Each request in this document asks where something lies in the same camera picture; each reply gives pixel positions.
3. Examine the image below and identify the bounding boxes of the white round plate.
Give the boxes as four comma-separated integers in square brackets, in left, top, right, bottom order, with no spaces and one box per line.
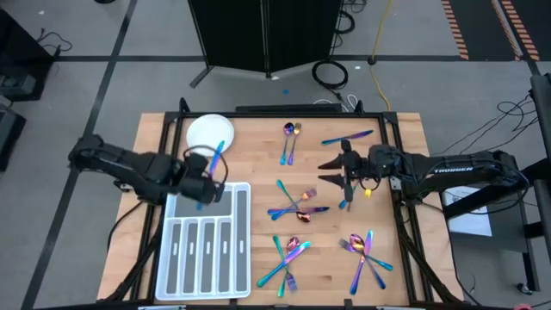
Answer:
[185,113,236,158]

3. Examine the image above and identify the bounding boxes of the black coiled cable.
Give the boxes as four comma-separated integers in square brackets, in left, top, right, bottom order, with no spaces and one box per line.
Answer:
[333,9,356,35]
[310,59,350,91]

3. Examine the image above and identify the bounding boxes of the black cable bundle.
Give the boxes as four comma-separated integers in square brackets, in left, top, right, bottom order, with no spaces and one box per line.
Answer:
[431,88,542,157]

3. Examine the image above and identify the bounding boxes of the black aluminium table frame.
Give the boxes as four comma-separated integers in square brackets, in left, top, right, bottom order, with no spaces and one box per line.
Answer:
[101,96,466,307]

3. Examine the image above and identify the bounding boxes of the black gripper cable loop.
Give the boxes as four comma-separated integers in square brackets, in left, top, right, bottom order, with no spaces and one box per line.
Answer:
[183,144,228,193]

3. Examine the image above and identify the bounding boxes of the black box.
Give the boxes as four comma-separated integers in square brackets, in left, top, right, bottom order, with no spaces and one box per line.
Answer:
[0,105,27,172]

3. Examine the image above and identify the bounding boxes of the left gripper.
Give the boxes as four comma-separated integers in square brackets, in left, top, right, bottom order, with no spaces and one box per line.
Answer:
[174,152,226,207]

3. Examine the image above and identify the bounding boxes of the black mat orange striped edges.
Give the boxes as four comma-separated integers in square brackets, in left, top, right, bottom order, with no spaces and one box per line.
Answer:
[441,0,542,62]

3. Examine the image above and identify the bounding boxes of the black folding partition screen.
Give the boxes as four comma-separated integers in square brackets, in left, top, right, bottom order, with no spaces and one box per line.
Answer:
[187,0,345,90]

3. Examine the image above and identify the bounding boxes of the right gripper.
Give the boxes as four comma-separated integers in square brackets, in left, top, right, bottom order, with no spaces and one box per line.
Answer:
[317,139,404,203]

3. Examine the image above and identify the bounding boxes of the white paper sheet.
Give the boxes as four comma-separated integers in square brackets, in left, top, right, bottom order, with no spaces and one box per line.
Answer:
[442,184,493,237]

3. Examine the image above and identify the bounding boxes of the grey equipment box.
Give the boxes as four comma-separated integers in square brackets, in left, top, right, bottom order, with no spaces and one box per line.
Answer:
[0,73,36,96]

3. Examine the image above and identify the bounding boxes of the long black bar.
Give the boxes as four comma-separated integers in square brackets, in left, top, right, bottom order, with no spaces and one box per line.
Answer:
[235,103,344,114]

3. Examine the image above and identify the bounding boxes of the iridescent purple utensil handle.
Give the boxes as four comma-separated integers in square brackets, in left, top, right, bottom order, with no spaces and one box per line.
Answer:
[349,229,375,296]

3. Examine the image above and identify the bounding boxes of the white cable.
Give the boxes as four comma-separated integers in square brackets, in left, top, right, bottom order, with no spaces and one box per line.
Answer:
[313,93,360,113]

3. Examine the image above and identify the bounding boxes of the black cabinet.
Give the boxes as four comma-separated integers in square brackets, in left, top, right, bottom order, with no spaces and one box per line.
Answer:
[0,8,56,102]

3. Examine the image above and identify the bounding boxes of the black metal stand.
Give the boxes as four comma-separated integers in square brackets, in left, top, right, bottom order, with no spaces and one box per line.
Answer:
[442,71,551,296]

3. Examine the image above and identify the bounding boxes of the black floor cable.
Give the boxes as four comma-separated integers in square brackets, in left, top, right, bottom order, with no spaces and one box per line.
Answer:
[36,28,73,57]

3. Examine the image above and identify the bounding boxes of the white cutlery tray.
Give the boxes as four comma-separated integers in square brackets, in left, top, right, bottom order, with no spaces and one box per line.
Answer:
[153,181,252,302]

